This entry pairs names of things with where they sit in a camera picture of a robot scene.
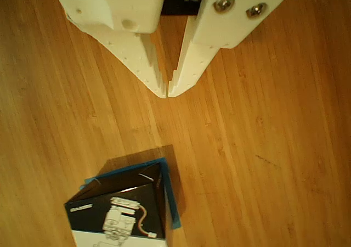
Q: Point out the black and white cardboard box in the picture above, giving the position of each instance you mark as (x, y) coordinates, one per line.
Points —
(123, 195)

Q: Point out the blue tape square target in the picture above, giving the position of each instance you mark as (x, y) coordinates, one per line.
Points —
(173, 203)

